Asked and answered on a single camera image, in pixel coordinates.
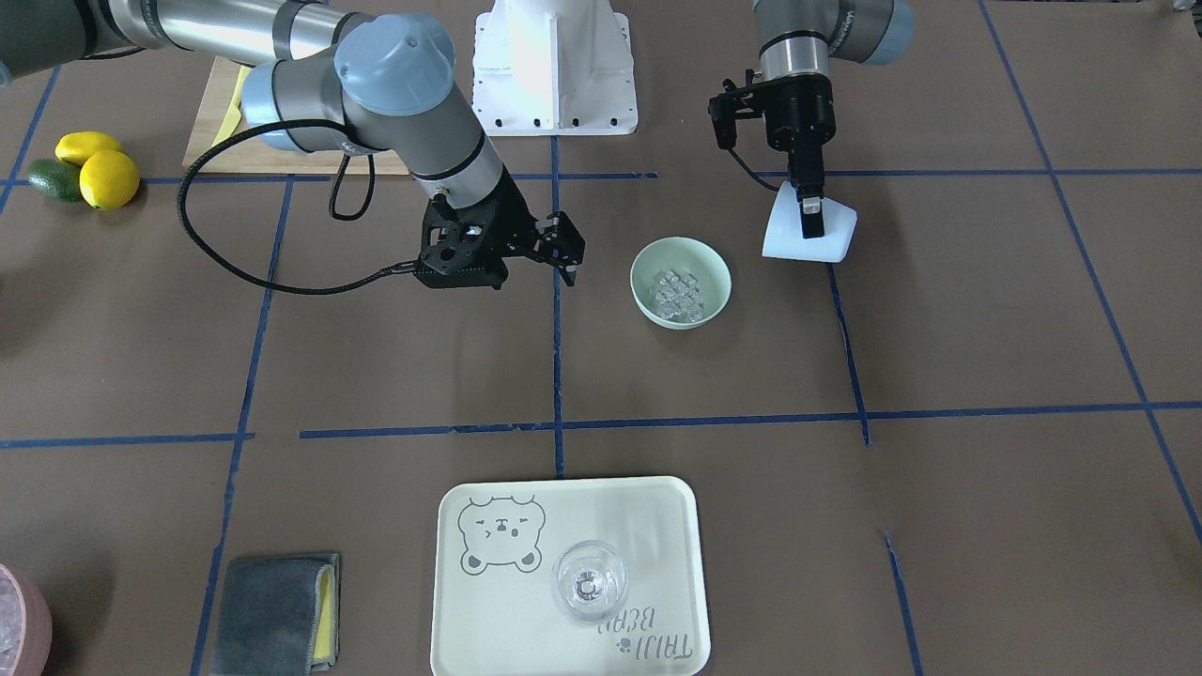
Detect pink bowl with ice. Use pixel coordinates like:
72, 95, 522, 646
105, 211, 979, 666
1, 564, 53, 675

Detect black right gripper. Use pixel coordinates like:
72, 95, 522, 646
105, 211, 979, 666
415, 171, 587, 290

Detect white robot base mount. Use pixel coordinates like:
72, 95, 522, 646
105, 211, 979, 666
471, 1, 639, 137

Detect yellow plastic knife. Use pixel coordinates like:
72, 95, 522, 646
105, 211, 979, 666
213, 66, 252, 146

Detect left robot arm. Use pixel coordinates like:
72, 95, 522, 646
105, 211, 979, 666
708, 1, 916, 243

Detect yellow lemon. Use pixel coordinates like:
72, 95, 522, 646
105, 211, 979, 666
79, 149, 141, 210
54, 131, 124, 168

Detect clear wine glass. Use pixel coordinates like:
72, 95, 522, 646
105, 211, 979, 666
553, 540, 627, 623

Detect ice cubes in green bowl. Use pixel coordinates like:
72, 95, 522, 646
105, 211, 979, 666
650, 269, 704, 324

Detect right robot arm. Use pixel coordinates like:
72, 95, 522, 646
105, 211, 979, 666
1, 1, 587, 292

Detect cream bear serving tray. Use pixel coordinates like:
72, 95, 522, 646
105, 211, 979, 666
430, 476, 712, 675

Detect green ceramic bowl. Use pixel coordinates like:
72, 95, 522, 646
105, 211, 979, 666
627, 237, 732, 330

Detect grey and yellow cloth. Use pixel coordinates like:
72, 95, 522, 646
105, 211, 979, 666
209, 552, 343, 675

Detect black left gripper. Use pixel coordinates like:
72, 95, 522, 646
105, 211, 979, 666
708, 71, 837, 239

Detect green lime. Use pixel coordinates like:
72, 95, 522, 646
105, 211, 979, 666
26, 159, 83, 204

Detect light blue plastic cup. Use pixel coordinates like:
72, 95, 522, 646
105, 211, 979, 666
763, 180, 858, 263

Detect wooden cutting board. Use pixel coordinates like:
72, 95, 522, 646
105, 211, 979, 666
182, 54, 410, 177

